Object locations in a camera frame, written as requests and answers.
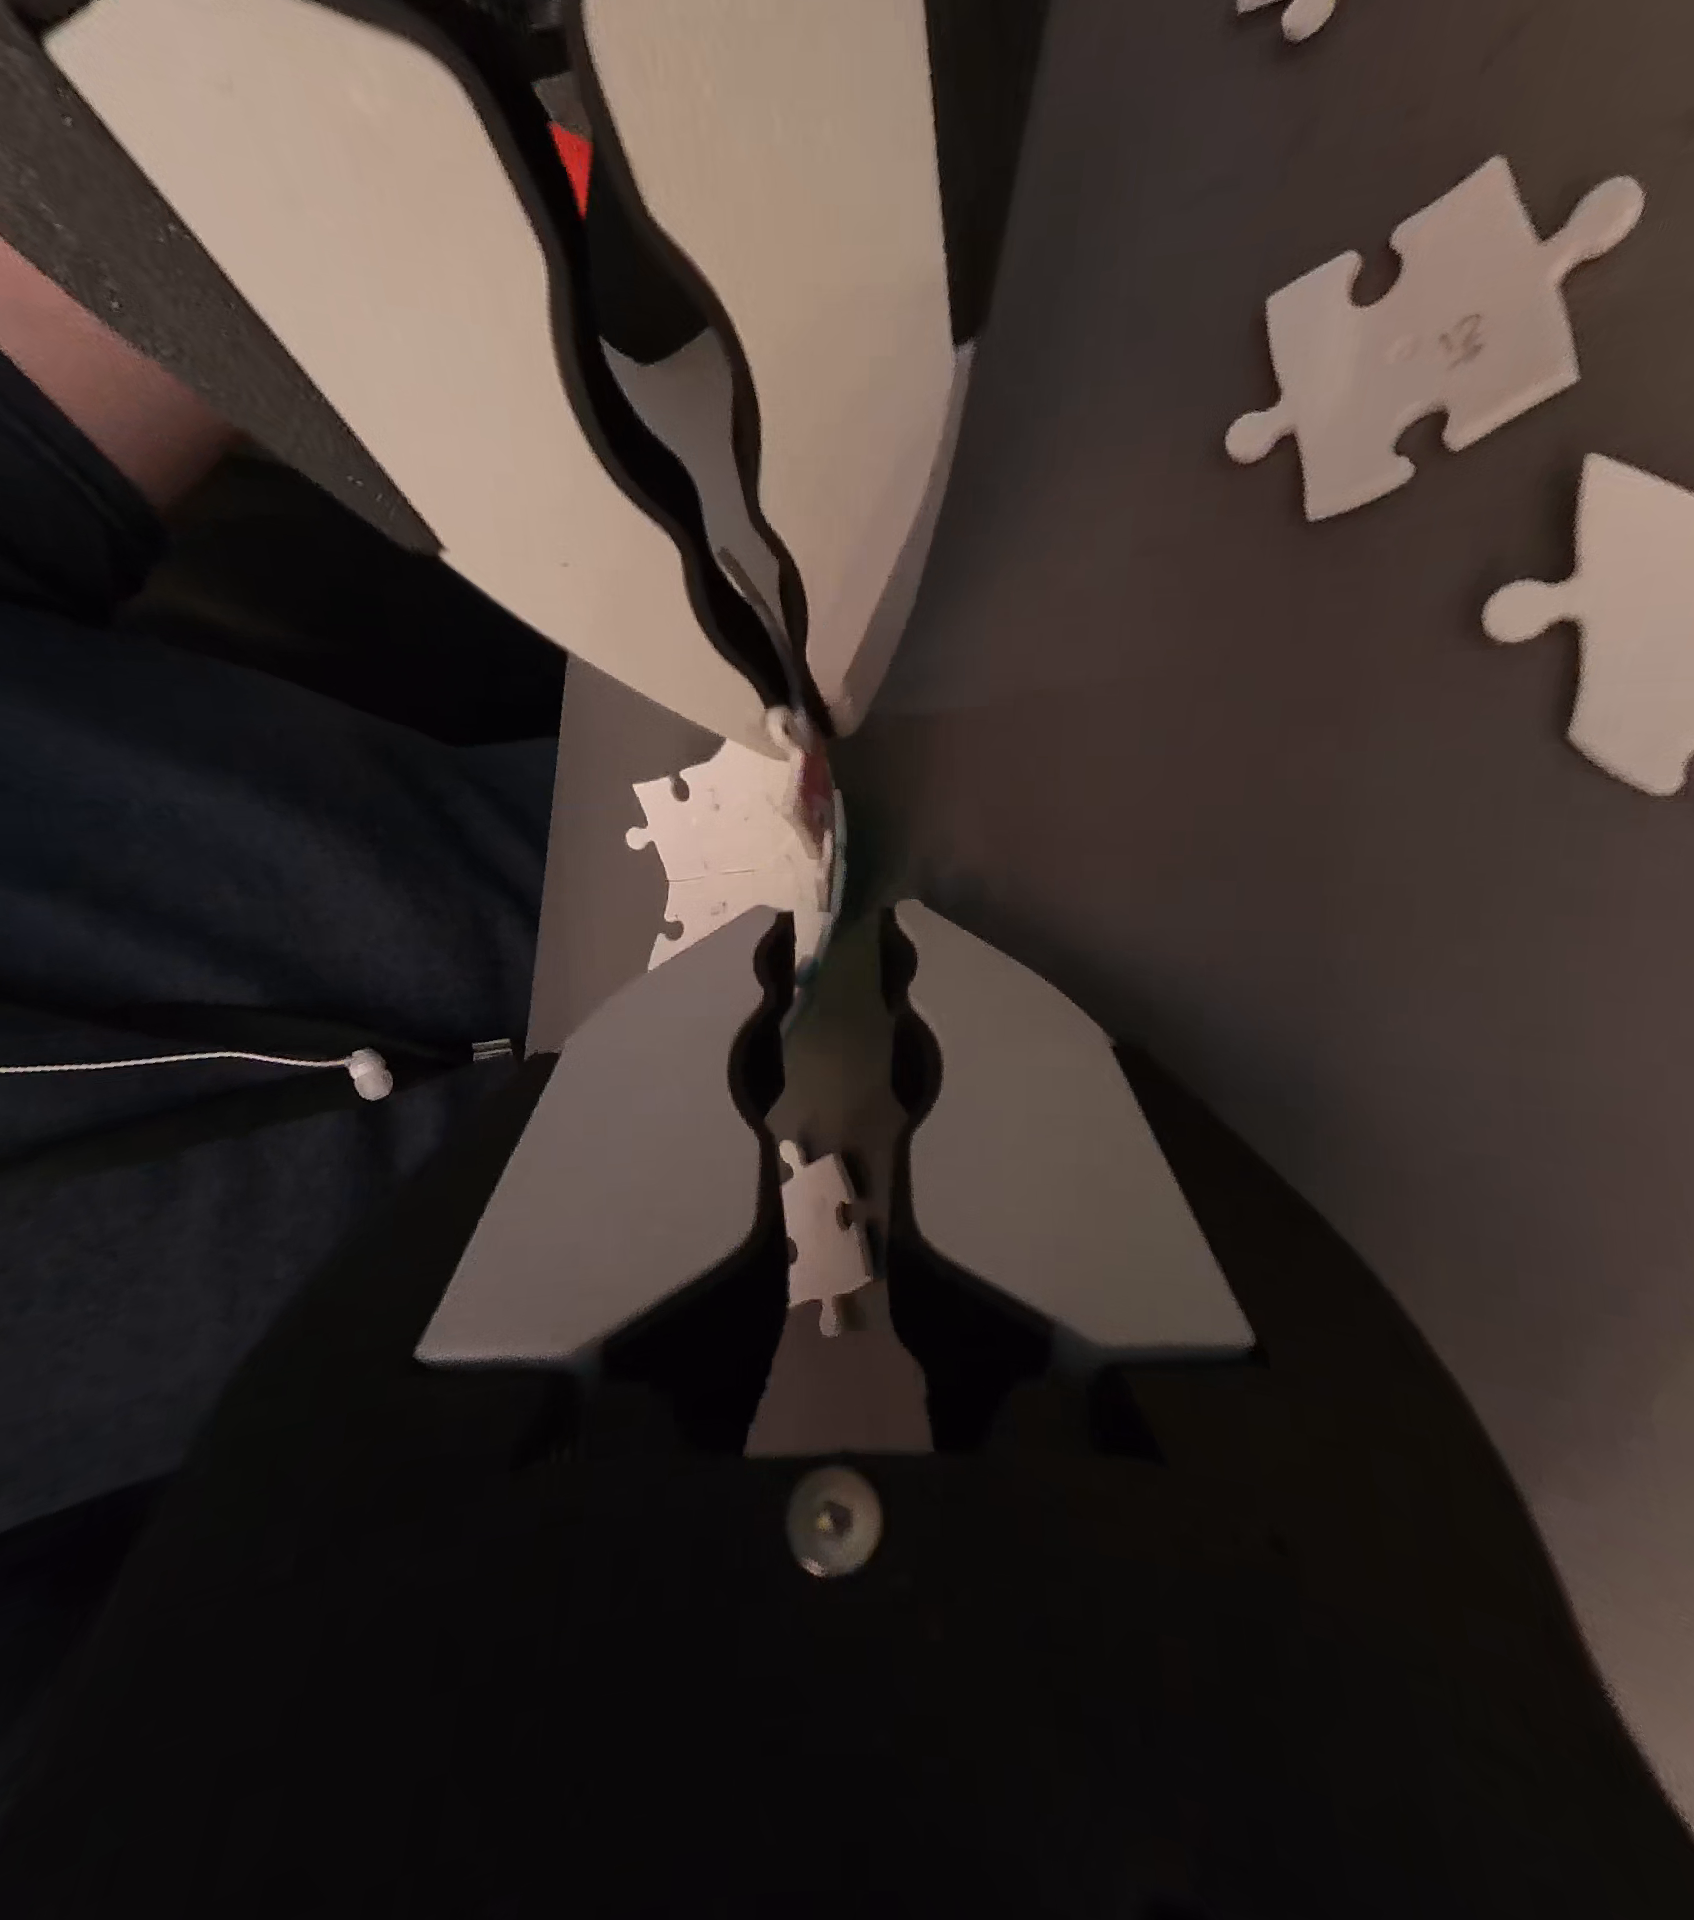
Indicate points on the assembled white puzzle section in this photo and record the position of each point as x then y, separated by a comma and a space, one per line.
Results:
729, 840

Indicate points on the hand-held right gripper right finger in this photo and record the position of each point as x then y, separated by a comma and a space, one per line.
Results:
1060, 1197

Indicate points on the white puzzle piece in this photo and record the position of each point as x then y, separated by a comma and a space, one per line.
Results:
826, 1231

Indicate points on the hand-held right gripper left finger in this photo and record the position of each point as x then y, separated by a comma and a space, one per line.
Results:
608, 1215

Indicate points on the scattered loose puzzle pieces group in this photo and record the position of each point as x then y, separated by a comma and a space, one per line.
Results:
1416, 347

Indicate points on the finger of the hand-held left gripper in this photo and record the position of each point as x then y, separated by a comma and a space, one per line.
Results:
367, 273
819, 237

